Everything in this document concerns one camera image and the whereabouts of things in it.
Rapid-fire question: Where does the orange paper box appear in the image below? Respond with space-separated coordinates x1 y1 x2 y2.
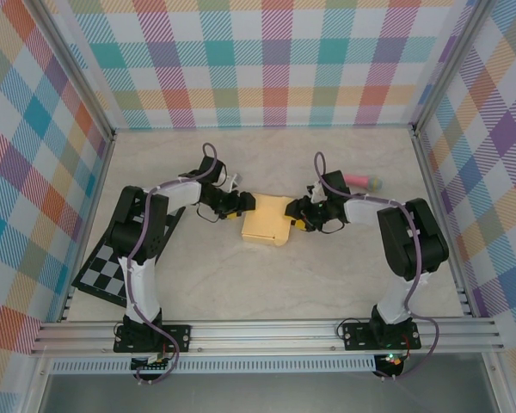
240 193 297 249

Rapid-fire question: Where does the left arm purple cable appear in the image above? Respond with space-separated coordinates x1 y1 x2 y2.
126 142 223 386

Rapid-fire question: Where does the long aluminium mounting rail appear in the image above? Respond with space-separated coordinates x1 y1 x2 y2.
29 317 507 356

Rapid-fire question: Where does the pink toy microphone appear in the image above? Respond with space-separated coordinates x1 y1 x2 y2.
342 172 384 193

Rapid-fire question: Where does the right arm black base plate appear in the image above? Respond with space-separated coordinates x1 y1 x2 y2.
341 322 422 352

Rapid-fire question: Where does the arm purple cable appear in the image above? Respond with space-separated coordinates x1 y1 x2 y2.
126 142 223 386
312 151 440 382

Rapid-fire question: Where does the aluminium side rail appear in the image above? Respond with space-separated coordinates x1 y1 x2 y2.
411 127 474 319

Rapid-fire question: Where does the aluminium frame post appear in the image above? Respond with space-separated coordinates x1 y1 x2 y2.
410 0 495 134
29 0 117 143

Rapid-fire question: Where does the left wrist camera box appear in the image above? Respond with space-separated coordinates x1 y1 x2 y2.
224 171 244 194

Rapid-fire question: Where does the black grey checkerboard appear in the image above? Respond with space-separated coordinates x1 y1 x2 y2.
71 206 186 309

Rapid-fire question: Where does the thin black cable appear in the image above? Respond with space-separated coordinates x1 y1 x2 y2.
335 315 373 341

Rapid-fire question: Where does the slotted white cable duct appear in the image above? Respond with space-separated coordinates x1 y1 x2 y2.
51 359 378 375

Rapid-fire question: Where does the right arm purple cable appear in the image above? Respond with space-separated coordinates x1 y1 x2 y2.
312 151 440 382

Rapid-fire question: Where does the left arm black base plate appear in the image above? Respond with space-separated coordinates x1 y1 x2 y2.
114 324 193 354

